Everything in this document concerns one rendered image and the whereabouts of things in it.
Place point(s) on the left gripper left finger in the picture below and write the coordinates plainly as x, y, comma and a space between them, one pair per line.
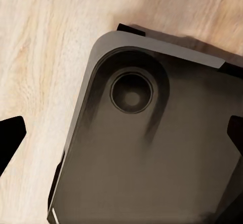
12, 132

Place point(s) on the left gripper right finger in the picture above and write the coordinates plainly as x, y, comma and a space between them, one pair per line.
235, 132

